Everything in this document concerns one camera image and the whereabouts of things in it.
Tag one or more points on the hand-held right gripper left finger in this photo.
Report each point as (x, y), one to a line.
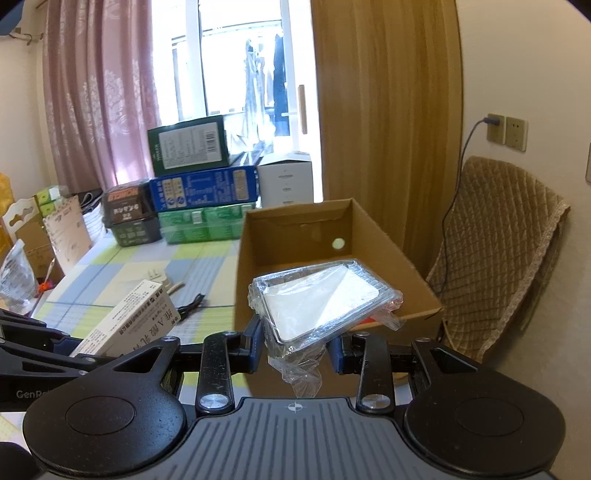
(253, 344)

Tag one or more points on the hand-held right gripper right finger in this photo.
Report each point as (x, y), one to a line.
(337, 355)

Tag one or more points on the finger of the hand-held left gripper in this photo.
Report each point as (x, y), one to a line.
(27, 330)
(41, 357)

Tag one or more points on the clear plastic tray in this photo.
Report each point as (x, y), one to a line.
(318, 304)

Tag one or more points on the white green medicine box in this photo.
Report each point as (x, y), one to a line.
(124, 318)

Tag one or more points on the brown cardboard box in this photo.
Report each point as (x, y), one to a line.
(295, 226)

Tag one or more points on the clear plastic bag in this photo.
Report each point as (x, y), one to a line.
(16, 281)

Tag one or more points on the brown printed carton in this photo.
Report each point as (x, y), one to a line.
(34, 249)

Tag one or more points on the brown cardboard packaging pieces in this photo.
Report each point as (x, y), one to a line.
(67, 235)

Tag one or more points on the white carved chair back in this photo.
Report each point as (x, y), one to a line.
(23, 210)

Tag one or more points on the green shrink-wrapped carton pack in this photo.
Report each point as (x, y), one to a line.
(198, 224)

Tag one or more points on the yellow plastic bag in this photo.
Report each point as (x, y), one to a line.
(2, 198)

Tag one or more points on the green tissue packs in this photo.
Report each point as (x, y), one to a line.
(48, 196)

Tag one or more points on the dark instant food box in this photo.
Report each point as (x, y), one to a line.
(129, 217)

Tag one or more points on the white carton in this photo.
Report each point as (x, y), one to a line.
(284, 182)

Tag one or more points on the blue carton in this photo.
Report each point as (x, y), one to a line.
(203, 187)

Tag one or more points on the quilted brown chair cover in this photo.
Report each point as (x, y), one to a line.
(498, 240)

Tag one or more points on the dark green carton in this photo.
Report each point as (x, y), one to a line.
(189, 145)

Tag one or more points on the wooden door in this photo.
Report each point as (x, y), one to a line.
(383, 115)

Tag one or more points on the pink curtain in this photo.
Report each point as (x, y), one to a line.
(92, 92)

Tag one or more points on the hanging clothes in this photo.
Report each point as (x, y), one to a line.
(279, 83)

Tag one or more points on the glass balcony window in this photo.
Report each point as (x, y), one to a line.
(217, 69)

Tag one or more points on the beige wall socket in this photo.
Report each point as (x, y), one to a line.
(516, 134)
(496, 134)

